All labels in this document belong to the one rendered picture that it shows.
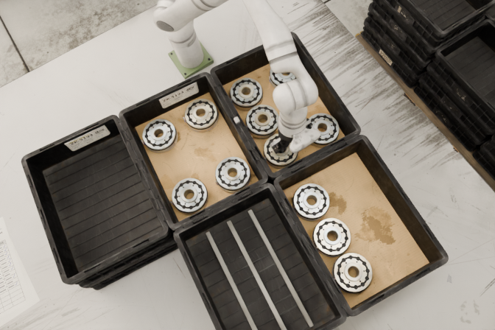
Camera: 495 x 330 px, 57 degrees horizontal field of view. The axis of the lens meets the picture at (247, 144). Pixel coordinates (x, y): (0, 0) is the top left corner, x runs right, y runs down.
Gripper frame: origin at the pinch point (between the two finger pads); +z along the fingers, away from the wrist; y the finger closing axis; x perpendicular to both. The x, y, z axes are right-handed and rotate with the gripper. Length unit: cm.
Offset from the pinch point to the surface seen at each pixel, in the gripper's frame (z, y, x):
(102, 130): -4, 45, -33
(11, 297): 15, 94, -10
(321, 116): -0.5, -13.2, -2.1
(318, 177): 2.5, -1.8, 12.6
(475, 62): 48, -102, -2
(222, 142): 2.4, 16.1, -12.7
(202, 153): 2.4, 23.2, -13.0
